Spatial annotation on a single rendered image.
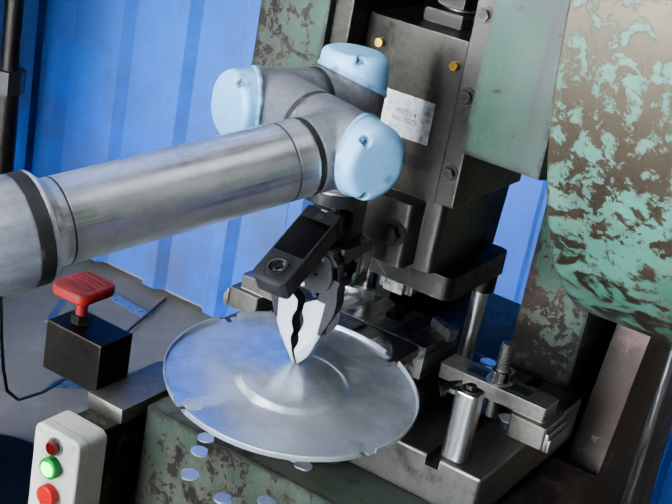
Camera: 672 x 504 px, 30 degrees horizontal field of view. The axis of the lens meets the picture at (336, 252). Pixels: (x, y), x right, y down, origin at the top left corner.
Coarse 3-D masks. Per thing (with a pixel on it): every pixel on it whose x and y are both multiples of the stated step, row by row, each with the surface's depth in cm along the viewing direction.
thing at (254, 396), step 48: (192, 336) 146; (240, 336) 148; (336, 336) 152; (192, 384) 137; (240, 384) 138; (288, 384) 139; (336, 384) 141; (384, 384) 144; (240, 432) 131; (288, 432) 132; (336, 432) 134; (384, 432) 136
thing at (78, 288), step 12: (72, 276) 162; (84, 276) 162; (96, 276) 163; (60, 288) 158; (72, 288) 158; (84, 288) 159; (96, 288) 160; (108, 288) 160; (72, 300) 157; (84, 300) 157; (96, 300) 159; (84, 312) 161
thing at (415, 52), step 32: (384, 32) 145; (416, 32) 143; (448, 32) 142; (416, 64) 144; (448, 64) 141; (416, 96) 144; (448, 96) 142; (416, 128) 145; (448, 128) 143; (416, 160) 146; (416, 192) 147; (384, 224) 147; (416, 224) 147; (448, 224) 148; (480, 224) 156; (384, 256) 148; (416, 256) 149; (448, 256) 152
